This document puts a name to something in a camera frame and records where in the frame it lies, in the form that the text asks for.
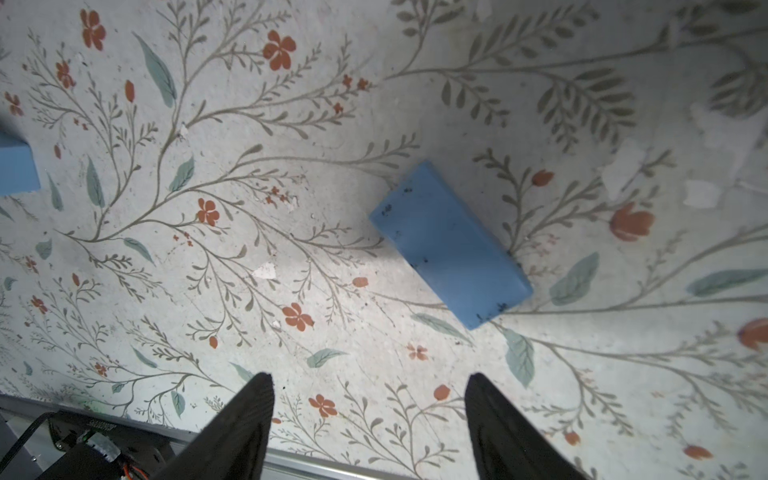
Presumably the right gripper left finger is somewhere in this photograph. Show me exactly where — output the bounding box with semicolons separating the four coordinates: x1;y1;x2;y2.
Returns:
154;372;275;480

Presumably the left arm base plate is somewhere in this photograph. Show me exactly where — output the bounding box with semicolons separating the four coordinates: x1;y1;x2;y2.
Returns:
39;411;175;480

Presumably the light blue rectangular block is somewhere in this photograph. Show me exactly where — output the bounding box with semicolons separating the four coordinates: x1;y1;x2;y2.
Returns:
369;161;533;330

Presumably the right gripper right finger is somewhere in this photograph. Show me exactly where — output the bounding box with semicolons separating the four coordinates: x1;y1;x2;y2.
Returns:
464;373;584;480

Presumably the light blue cube block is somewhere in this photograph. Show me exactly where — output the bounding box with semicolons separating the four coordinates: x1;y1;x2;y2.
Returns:
0;132;41;196

